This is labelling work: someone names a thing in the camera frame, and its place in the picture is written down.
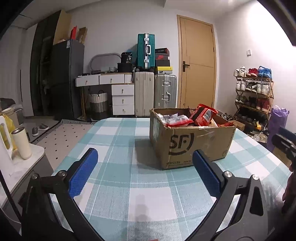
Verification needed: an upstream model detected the purple gift bag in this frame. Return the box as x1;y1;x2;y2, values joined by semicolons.
266;105;289;151

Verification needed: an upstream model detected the teal white checkered tablecloth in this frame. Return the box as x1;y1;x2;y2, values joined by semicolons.
50;117;293;241

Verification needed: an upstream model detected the person's right hand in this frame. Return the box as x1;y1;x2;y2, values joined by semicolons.
282;171;296;215

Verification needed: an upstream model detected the beige suitcase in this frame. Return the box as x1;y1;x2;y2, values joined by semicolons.
134;71;155;117

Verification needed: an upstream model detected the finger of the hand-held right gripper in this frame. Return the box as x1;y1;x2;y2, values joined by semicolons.
279;126;296;143
272;134;296;172

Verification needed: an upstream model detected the brown cardboard box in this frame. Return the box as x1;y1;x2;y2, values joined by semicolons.
149;107;237;169

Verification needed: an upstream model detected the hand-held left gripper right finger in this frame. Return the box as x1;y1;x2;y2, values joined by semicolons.
185;149;270;241

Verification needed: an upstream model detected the white drawer desk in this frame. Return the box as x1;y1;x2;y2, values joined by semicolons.
75;72;135;116

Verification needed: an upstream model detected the teal suitcase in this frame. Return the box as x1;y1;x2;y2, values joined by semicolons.
136;34;155;70

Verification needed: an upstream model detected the yellow cloth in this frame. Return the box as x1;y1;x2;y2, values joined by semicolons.
1;113;18;151

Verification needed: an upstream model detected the tan wooden door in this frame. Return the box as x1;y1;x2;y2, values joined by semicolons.
177;14;216;109

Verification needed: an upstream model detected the cream tumbler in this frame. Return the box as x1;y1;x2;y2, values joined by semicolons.
11;127;32;160

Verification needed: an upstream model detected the brown cardboard piece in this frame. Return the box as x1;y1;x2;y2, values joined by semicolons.
77;27;88;44

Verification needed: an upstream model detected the red black-banded snack packet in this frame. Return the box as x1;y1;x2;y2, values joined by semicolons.
190;104;219;127

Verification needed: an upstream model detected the dark brown tall cabinet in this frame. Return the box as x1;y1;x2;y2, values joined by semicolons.
30;10;72;116

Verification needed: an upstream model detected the grey oval frame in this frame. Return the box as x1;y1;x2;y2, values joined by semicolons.
89;53;122;72

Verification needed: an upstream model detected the wooden shoe rack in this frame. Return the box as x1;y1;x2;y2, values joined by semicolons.
235;76;274;123

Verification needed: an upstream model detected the black cable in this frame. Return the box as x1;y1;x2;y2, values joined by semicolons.
0;168;23;226

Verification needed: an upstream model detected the woven laundry basket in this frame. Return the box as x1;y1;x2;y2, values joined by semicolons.
88;92;109;114

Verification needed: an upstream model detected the silver suitcase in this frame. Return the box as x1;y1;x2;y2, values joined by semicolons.
154;74;177;109

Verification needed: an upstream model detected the white side table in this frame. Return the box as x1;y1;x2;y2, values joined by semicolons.
0;142;53;223

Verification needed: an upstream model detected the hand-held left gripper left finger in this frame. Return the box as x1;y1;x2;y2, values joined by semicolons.
18;148;102;241

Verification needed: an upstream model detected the black printed box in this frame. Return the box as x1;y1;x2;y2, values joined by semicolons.
121;52;133;64

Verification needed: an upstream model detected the shoe rack with shoes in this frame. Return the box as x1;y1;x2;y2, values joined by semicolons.
233;66;273;122

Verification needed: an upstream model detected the plain white snack packet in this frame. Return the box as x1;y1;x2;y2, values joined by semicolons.
157;112;178;122

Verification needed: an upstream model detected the clear plastic bag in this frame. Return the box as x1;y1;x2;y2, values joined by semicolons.
252;132;269;143

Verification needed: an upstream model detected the white red-edged snack packet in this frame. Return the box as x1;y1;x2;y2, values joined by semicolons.
165;115;194;128

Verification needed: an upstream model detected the dotted rug striped border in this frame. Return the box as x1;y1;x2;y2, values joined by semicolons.
30;119;99;164

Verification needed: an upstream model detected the white kettle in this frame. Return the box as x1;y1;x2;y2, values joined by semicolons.
0;115;18;167

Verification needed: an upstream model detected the small plain cardboard carton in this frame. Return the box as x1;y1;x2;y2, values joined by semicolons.
230;120;245;131

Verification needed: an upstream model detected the dark grey refrigerator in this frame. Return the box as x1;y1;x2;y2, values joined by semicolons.
50;39;85;121

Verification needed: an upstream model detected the white wardrobe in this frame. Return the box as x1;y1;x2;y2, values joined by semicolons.
0;23;37;117

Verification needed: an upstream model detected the grey lidded bin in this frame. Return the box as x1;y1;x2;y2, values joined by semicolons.
0;104;25;127

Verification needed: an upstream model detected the scattered shoes pile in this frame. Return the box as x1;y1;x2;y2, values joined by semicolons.
218;112;238;122

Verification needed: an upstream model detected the black round box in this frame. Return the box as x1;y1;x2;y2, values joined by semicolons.
117;62;134;73

